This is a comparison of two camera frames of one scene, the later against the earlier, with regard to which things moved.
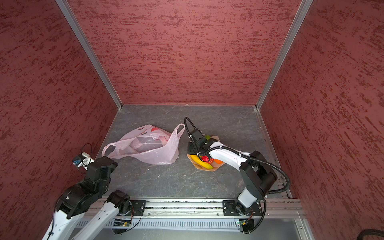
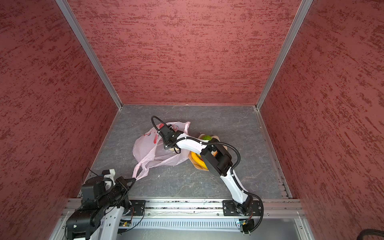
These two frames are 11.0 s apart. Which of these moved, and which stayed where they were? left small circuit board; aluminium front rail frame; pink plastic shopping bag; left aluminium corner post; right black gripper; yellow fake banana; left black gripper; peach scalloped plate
Moved: left black gripper; pink plastic shopping bag; right black gripper
Stayed: left aluminium corner post; aluminium front rail frame; peach scalloped plate; left small circuit board; yellow fake banana
